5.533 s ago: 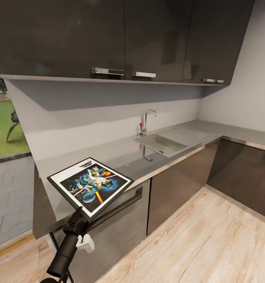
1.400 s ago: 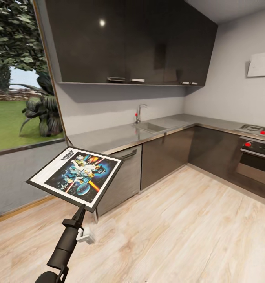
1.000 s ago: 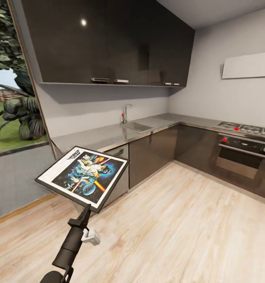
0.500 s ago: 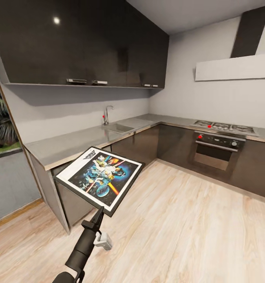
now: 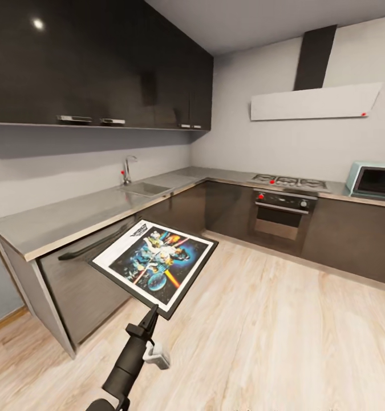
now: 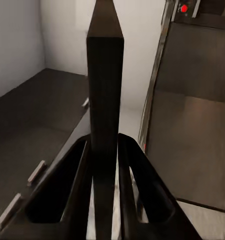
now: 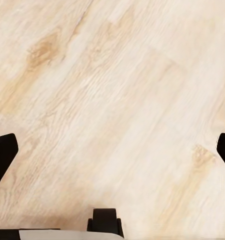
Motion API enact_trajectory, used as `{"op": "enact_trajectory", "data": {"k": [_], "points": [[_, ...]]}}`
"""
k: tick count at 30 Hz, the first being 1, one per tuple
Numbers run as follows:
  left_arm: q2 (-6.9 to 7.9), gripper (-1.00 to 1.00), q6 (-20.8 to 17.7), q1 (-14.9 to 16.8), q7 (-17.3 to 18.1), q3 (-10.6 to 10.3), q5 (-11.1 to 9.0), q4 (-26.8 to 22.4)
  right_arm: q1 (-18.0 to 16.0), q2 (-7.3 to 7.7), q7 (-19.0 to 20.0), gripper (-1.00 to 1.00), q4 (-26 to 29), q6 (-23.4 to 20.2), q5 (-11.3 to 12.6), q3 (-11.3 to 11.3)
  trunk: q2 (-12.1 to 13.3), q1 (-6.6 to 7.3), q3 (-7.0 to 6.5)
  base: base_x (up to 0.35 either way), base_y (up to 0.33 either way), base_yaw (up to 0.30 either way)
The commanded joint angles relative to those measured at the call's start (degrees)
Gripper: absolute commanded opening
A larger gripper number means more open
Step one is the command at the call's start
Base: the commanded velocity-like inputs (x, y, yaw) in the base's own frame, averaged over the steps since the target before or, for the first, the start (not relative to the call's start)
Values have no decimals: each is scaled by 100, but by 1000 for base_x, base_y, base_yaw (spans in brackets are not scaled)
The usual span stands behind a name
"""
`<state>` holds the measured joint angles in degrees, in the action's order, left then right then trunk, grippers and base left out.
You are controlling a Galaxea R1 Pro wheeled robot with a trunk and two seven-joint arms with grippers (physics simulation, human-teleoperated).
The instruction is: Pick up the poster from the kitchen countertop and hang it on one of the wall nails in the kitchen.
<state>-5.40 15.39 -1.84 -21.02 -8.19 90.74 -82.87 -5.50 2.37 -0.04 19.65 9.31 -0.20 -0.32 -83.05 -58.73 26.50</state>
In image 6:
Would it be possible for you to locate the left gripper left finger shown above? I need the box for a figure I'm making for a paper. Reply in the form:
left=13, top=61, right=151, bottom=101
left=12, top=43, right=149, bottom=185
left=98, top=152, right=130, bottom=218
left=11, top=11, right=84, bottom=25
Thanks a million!
left=0, top=133, right=93, bottom=240

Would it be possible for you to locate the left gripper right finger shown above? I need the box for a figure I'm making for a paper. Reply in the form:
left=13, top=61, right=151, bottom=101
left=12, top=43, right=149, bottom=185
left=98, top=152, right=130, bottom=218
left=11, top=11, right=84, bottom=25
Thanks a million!
left=116, top=132, right=202, bottom=240

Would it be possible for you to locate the poster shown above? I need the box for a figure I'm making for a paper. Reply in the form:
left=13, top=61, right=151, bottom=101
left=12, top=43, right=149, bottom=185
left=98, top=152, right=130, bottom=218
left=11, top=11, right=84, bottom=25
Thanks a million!
left=86, top=0, right=125, bottom=240

